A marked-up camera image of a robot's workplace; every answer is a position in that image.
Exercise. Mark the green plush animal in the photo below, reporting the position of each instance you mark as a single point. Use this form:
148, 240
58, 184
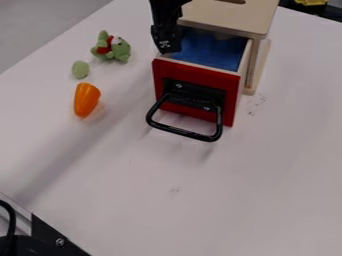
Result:
111, 47

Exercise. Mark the cabinet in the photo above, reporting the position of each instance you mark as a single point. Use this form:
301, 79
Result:
240, 20

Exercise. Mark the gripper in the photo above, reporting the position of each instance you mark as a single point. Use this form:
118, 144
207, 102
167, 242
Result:
165, 17

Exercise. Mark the green toy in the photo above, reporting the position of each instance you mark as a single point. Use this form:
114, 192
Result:
80, 69

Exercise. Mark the orange toy carrot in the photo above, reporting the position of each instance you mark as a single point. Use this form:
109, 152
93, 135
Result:
85, 98

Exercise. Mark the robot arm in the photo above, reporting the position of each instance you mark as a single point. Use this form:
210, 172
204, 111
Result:
165, 4

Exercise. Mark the drawer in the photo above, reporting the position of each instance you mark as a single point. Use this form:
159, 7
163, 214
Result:
196, 90

